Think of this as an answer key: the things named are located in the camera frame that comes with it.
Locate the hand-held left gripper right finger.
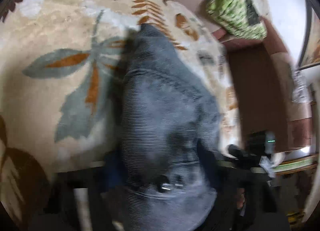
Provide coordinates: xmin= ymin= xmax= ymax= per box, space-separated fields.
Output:
xmin=197 ymin=141 xmax=292 ymax=231

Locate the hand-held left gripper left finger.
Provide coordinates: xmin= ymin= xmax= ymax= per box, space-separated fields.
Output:
xmin=31 ymin=150 xmax=128 ymax=231

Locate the green patterned pillow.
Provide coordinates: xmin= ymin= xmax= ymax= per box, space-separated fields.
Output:
xmin=205 ymin=0 xmax=268 ymax=41

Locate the beige leaf print blanket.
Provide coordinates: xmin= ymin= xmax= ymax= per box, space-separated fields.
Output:
xmin=0 ymin=0 xmax=244 ymax=224

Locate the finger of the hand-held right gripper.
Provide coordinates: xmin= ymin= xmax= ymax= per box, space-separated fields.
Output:
xmin=227 ymin=143 xmax=250 ymax=164

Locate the grey corduroy garment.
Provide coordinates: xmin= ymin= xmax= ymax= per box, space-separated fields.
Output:
xmin=114 ymin=23 xmax=225 ymax=231

